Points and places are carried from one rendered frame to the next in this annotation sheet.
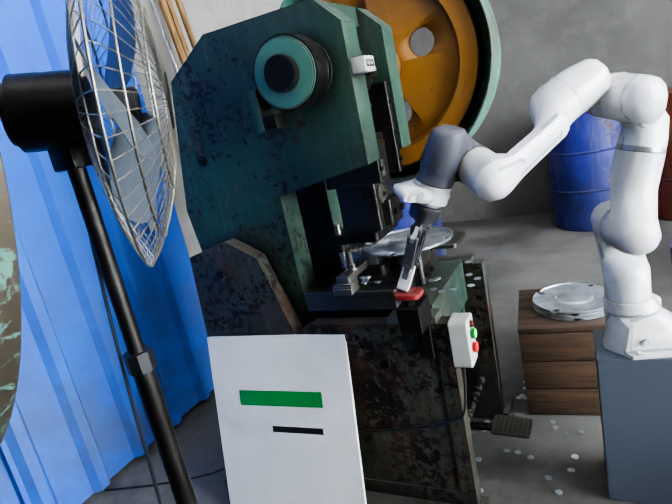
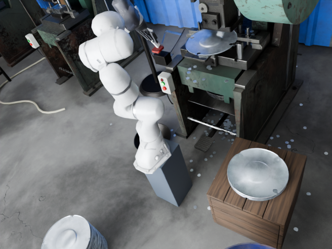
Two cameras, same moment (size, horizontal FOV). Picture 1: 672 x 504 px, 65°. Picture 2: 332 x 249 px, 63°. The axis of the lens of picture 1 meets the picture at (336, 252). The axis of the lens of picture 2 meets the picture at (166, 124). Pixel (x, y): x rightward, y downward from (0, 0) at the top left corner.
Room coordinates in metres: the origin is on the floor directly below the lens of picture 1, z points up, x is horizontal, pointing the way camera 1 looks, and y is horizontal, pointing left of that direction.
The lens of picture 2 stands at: (1.77, -1.61, 1.60)
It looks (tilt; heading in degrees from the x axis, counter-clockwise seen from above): 45 degrees down; 113
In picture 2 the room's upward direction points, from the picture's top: 20 degrees counter-clockwise
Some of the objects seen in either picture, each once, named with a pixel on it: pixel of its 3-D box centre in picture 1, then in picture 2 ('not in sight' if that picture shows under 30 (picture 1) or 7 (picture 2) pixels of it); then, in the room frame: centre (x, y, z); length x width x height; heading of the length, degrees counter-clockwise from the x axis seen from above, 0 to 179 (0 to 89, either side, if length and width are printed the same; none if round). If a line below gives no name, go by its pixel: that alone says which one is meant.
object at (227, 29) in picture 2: (366, 233); (222, 22); (1.67, -0.11, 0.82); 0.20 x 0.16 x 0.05; 152
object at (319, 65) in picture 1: (291, 81); not in sight; (1.46, 0.02, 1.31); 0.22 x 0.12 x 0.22; 62
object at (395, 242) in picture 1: (406, 240); (210, 40); (1.61, -0.23, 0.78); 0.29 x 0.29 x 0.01
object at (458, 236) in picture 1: (424, 259); (208, 55); (1.59, -0.27, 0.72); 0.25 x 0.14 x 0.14; 62
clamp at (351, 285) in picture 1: (350, 269); (198, 29); (1.52, -0.03, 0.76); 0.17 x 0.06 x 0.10; 152
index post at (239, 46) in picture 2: not in sight; (239, 50); (1.77, -0.31, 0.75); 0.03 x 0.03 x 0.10; 62
